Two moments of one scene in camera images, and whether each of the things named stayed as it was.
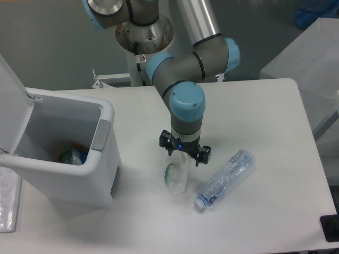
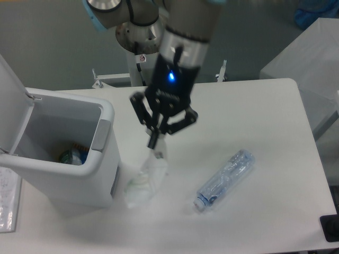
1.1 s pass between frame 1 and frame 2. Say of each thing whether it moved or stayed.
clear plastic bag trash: moved
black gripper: moved
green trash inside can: stayed
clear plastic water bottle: stayed
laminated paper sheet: stayed
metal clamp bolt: stayed
